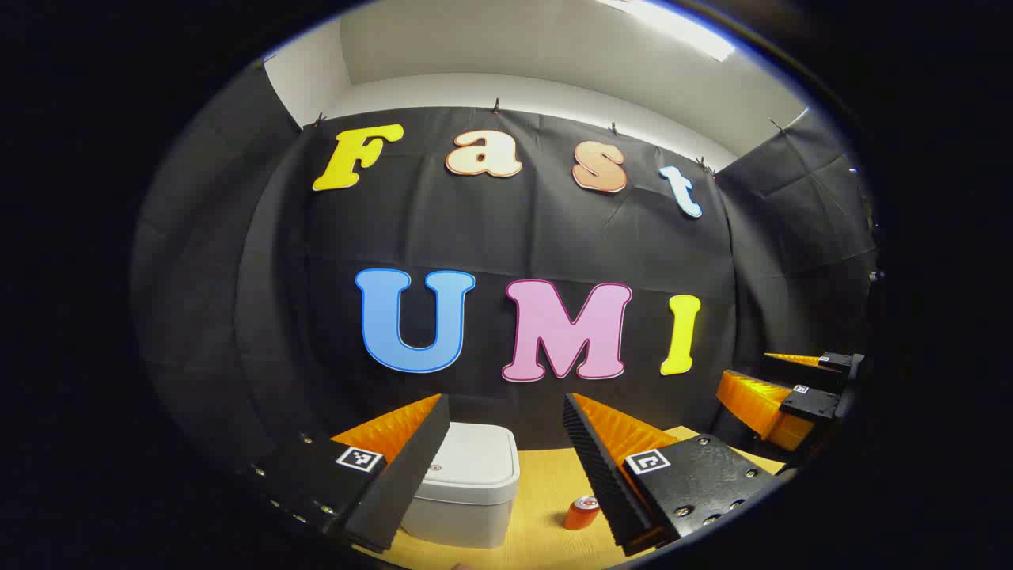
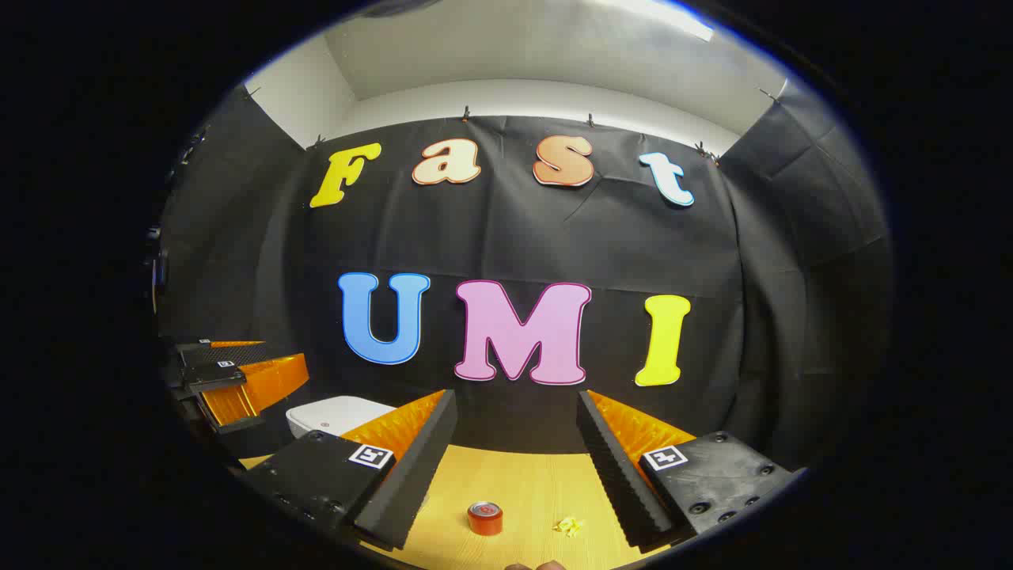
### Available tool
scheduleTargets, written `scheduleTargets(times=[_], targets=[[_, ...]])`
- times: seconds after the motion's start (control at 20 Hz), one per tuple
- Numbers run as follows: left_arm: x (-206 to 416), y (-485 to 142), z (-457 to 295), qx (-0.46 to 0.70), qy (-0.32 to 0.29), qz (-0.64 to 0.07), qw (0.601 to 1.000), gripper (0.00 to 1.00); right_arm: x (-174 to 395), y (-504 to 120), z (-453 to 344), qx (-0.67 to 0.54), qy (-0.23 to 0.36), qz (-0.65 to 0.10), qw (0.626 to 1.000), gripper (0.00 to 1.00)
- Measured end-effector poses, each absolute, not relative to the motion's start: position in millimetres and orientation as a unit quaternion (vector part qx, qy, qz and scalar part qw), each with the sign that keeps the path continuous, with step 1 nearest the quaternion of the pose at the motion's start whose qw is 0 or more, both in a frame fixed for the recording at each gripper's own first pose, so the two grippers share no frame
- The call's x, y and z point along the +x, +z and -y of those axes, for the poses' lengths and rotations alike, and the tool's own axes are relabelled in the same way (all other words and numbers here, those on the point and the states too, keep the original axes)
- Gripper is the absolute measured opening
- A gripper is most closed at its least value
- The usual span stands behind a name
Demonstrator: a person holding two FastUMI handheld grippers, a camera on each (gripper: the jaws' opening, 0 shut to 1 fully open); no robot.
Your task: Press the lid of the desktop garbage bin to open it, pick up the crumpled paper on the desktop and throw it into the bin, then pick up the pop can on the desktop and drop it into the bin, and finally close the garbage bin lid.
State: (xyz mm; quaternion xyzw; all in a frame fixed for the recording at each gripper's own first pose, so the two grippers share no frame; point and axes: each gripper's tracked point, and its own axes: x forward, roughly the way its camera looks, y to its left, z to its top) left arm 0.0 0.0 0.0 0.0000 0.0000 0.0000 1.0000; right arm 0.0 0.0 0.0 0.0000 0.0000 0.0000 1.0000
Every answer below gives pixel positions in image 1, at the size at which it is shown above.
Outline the white desktop garbage bin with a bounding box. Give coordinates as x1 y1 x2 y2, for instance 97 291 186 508
400 422 522 549

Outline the red pop can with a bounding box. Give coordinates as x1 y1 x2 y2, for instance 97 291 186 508
563 496 602 531

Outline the black backdrop cloth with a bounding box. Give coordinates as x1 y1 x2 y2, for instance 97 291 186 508
131 59 881 476

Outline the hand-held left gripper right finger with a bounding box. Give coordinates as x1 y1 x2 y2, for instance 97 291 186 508
563 392 780 557

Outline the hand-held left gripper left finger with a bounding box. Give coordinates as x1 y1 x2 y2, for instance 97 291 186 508
237 393 452 555

